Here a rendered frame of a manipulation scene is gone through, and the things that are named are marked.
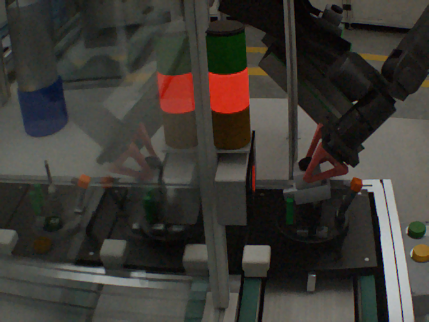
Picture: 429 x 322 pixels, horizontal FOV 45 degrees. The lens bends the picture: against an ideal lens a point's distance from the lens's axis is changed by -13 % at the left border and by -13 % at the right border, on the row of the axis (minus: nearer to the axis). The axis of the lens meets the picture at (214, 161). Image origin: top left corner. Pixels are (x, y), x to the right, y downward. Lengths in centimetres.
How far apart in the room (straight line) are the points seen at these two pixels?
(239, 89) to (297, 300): 44
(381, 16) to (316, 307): 435
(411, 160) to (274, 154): 38
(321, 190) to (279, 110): 72
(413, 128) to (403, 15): 358
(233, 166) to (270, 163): 71
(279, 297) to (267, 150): 59
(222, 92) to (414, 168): 86
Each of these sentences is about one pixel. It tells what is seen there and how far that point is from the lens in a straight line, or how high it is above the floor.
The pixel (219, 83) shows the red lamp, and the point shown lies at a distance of 67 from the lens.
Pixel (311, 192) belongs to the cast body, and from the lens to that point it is 98.
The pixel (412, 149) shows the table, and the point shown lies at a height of 86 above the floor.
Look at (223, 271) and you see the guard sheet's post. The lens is 85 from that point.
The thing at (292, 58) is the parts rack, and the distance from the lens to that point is 109.
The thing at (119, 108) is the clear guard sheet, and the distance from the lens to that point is 36.
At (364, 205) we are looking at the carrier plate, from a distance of 111.
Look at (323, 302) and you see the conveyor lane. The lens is 98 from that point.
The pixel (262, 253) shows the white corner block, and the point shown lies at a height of 99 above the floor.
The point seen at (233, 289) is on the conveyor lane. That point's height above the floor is 96.
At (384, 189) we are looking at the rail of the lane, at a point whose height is 96.
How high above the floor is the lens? 163
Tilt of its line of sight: 32 degrees down
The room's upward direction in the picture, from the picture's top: 4 degrees counter-clockwise
